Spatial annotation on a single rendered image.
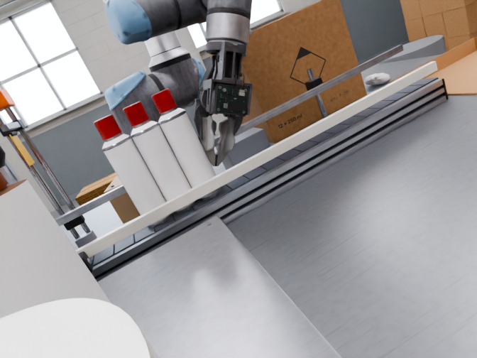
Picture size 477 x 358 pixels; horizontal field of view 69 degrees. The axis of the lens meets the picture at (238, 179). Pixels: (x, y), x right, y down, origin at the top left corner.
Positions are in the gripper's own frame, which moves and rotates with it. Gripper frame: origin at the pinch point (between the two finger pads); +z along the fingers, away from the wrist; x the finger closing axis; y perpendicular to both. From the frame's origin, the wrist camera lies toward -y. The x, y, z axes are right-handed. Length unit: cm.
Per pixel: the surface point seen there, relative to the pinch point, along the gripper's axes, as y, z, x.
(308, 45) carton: -18.0, -27.1, 26.6
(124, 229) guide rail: 4.9, 12.0, -16.0
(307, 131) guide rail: 4.9, -6.6, 16.2
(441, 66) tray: -12, -26, 64
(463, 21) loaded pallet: -192, -110, 275
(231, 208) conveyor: 6.0, 8.0, 2.1
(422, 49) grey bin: -132, -63, 175
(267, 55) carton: -18.0, -23.1, 15.9
